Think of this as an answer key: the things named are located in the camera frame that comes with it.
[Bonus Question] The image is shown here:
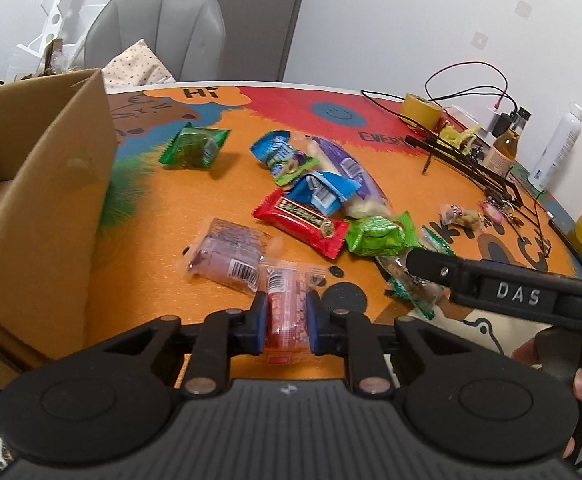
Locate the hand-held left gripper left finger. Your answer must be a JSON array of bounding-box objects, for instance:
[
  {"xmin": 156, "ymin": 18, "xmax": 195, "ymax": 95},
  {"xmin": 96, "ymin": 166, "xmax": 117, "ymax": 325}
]
[{"xmin": 96, "ymin": 291, "xmax": 270, "ymax": 398}]

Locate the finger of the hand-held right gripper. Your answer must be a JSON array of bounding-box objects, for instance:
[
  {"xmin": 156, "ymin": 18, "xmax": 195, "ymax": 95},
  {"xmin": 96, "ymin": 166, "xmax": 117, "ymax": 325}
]
[{"xmin": 405, "ymin": 246, "xmax": 474, "ymax": 291}]

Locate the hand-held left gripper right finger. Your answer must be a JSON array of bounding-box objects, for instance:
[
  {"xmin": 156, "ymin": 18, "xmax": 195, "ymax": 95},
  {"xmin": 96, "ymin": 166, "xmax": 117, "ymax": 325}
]
[{"xmin": 307, "ymin": 291, "xmax": 476, "ymax": 395}]

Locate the clear red snack packet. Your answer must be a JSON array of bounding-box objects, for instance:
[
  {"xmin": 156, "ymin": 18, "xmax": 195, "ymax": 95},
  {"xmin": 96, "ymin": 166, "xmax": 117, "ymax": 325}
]
[{"xmin": 261, "ymin": 257, "xmax": 326, "ymax": 363}]

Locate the clear green-edged nut packet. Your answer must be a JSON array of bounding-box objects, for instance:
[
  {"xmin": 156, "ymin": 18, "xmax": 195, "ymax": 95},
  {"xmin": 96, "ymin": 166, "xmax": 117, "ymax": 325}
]
[{"xmin": 376, "ymin": 225, "xmax": 456, "ymax": 321}]

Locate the purple-wrapped white snack stick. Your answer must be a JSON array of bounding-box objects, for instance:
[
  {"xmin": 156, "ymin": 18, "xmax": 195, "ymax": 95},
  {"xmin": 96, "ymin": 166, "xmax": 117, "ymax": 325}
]
[{"xmin": 303, "ymin": 134, "xmax": 394, "ymax": 221}]

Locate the brown cardboard box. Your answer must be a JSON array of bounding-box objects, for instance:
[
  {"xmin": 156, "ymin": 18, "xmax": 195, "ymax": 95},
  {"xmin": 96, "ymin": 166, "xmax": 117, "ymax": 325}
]
[{"xmin": 0, "ymin": 67, "xmax": 119, "ymax": 391}]

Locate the small wrapped candy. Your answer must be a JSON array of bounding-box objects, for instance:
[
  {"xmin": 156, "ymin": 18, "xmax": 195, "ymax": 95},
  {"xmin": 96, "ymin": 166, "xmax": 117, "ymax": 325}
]
[{"xmin": 440, "ymin": 202, "xmax": 486, "ymax": 233}]

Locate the light green snack packet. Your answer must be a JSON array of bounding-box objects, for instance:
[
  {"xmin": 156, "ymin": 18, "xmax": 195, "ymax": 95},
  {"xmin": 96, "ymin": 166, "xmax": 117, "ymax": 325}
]
[{"xmin": 345, "ymin": 211, "xmax": 422, "ymax": 258}]

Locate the clear purple snack packet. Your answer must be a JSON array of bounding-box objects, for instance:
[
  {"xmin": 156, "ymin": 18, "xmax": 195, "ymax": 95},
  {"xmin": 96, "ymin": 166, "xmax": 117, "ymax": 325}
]
[{"xmin": 181, "ymin": 217, "xmax": 274, "ymax": 295}]

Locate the yellow crinkled wrapper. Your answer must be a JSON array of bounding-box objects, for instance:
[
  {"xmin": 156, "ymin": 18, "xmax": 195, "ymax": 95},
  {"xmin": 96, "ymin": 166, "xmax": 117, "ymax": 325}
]
[{"xmin": 438, "ymin": 122, "xmax": 482, "ymax": 153}]

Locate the colourful printed table mat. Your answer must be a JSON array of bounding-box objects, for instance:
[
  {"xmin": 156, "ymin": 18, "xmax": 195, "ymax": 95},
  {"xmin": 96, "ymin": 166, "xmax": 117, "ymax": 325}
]
[{"xmin": 98, "ymin": 82, "xmax": 582, "ymax": 381}]

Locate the amber liquid glass bottle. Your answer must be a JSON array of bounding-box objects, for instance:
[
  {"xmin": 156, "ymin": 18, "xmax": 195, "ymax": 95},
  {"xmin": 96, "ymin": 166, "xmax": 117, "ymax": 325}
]
[{"xmin": 483, "ymin": 106, "xmax": 532, "ymax": 177}]

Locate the white power strip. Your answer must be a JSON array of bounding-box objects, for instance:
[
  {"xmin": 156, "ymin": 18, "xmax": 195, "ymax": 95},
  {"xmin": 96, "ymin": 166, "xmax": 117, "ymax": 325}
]
[{"xmin": 443, "ymin": 104, "xmax": 502, "ymax": 133}]

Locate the white plastic bottle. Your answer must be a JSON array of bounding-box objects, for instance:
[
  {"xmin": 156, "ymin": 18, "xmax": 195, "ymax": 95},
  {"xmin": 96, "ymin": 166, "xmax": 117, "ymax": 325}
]
[{"xmin": 528, "ymin": 102, "xmax": 582, "ymax": 192}]

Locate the yellow tape roll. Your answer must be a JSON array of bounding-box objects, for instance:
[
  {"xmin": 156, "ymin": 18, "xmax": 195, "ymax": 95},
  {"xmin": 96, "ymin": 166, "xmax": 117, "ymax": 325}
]
[{"xmin": 402, "ymin": 92, "xmax": 444, "ymax": 128}]

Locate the black charger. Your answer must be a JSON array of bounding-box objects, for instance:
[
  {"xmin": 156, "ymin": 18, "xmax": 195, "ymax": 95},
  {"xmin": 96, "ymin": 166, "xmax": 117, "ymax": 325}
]
[{"xmin": 491, "ymin": 112, "xmax": 516, "ymax": 138}]

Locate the blue and green snack packet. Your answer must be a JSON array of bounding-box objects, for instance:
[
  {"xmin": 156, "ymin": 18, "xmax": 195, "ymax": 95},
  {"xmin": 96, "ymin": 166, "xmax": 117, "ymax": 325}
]
[{"xmin": 249, "ymin": 130, "xmax": 322, "ymax": 186}]

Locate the dark green snack packet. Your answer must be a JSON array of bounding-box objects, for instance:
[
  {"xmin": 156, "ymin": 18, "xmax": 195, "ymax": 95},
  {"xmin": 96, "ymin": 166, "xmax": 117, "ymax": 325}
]
[{"xmin": 158, "ymin": 122, "xmax": 232, "ymax": 171}]

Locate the dotted cream cushion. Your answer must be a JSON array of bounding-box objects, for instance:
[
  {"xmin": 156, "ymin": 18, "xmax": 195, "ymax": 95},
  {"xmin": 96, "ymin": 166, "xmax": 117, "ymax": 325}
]
[{"xmin": 102, "ymin": 38, "xmax": 176, "ymax": 95}]

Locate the grey door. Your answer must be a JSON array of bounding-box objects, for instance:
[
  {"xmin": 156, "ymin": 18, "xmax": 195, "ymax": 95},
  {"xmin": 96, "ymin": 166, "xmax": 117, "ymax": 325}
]
[{"xmin": 162, "ymin": 0, "xmax": 314, "ymax": 83}]

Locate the grey chair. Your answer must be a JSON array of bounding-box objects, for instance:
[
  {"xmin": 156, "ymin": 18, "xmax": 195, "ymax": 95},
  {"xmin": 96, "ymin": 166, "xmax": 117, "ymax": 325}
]
[{"xmin": 83, "ymin": 0, "xmax": 226, "ymax": 83}]

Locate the brown paper bag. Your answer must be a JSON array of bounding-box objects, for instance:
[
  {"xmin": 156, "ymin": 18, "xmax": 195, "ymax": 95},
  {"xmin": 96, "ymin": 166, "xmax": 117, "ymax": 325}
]
[{"xmin": 41, "ymin": 37, "xmax": 79, "ymax": 73}]

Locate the pink keychain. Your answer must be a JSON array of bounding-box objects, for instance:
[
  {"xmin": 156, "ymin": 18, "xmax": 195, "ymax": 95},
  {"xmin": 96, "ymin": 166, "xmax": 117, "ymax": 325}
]
[{"xmin": 480, "ymin": 197, "xmax": 524, "ymax": 228}]

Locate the black wire rack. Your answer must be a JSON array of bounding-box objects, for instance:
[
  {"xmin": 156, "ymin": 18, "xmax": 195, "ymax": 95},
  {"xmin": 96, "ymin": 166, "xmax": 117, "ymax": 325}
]
[{"xmin": 405, "ymin": 132, "xmax": 526, "ymax": 208}]

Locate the black cable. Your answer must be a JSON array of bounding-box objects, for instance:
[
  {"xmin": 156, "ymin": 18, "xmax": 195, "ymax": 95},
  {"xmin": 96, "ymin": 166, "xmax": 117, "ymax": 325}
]
[{"xmin": 361, "ymin": 86, "xmax": 516, "ymax": 126}]

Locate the red cable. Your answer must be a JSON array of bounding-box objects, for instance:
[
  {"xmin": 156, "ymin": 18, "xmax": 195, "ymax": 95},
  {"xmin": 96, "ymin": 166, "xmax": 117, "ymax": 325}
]
[{"xmin": 423, "ymin": 61, "xmax": 510, "ymax": 111}]

